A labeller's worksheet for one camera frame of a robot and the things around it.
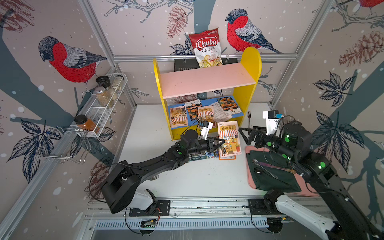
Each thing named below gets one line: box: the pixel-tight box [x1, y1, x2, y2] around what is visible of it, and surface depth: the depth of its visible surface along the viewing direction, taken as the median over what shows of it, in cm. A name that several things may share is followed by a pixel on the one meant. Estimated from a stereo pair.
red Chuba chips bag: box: [188, 27, 224, 68], surface depth 85 cm
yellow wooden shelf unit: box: [153, 47, 263, 140], surface depth 91 cm
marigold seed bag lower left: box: [184, 99, 202, 121], surface depth 100 cm
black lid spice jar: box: [95, 75, 118, 102], surface depth 76 cm
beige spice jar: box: [95, 86, 111, 107], surface depth 74 cm
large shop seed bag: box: [169, 105, 189, 128], surface depth 97 cm
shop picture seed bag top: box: [217, 120, 242, 159], surface depth 74 cm
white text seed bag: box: [209, 101, 233, 123], surface depth 97 cm
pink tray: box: [245, 145, 320, 197], surface depth 84 cm
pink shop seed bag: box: [197, 105, 216, 128], surface depth 97 cm
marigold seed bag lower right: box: [217, 96, 242, 115], surface depth 103 cm
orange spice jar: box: [74, 114, 96, 131], surface depth 62 cm
